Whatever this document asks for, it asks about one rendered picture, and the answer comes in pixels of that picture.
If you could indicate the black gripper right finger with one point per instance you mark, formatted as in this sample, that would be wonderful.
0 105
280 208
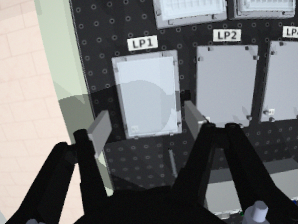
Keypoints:
262 202

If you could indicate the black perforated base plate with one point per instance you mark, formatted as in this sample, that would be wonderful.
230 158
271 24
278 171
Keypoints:
102 28

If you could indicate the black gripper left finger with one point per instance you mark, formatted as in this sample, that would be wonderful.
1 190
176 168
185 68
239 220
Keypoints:
44 201

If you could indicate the white button panel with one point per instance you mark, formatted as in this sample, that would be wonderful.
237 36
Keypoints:
221 196

